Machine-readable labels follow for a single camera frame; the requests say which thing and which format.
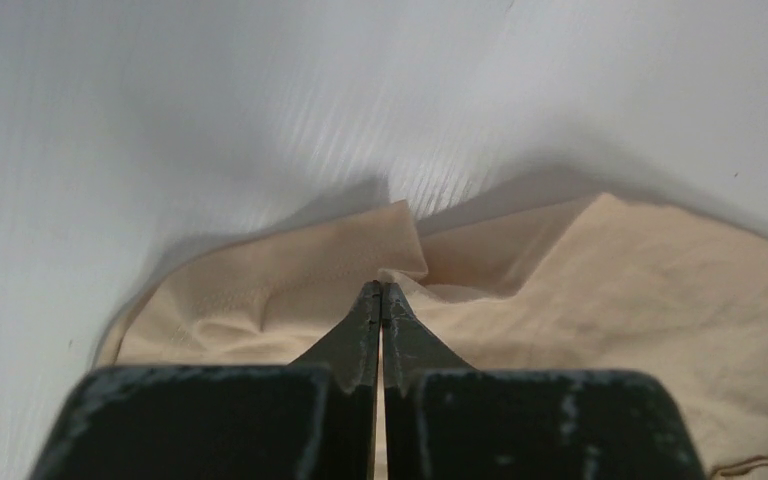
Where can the beige t shirt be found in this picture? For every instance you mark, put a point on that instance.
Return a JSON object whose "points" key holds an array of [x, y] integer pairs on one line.
{"points": [[597, 282]]}

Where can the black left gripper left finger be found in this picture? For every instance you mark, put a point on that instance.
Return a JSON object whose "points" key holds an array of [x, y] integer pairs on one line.
{"points": [[313, 418]]}

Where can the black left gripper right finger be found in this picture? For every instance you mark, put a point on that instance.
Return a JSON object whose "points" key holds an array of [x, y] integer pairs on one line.
{"points": [[448, 420]]}

